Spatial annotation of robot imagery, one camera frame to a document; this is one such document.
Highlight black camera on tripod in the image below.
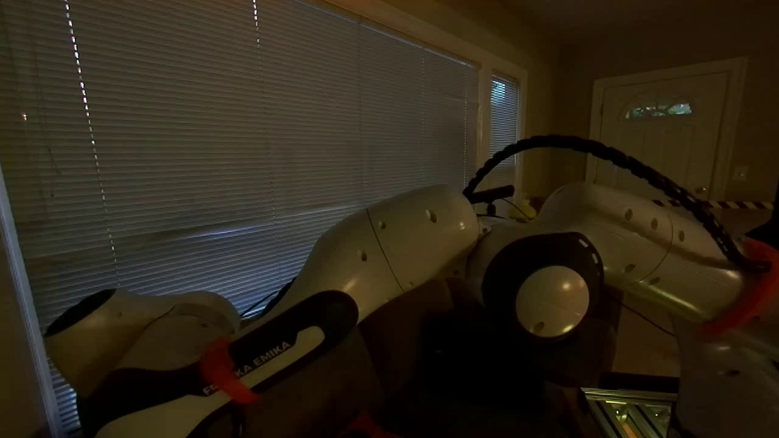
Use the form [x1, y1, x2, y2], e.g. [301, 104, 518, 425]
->
[463, 181, 518, 206]

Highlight red cable strap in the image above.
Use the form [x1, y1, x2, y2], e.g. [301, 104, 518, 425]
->
[197, 335, 262, 408]
[698, 236, 779, 338]

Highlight brown fabric sofa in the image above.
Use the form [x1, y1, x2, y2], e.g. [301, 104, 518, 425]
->
[356, 274, 490, 408]

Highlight narrow side window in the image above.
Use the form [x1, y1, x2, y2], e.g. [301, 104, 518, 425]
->
[484, 72, 520, 184]

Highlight black robot cable conduit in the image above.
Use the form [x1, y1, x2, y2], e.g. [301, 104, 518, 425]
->
[460, 130, 763, 274]

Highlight black yellow caution tape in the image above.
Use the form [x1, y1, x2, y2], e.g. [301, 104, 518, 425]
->
[690, 195, 771, 213]

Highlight white window blinds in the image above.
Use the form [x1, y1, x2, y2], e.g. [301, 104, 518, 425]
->
[0, 0, 481, 436]

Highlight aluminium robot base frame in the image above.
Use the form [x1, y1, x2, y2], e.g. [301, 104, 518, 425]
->
[580, 385, 685, 438]

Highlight white panel door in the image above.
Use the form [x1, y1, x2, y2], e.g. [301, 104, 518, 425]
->
[584, 55, 750, 213]

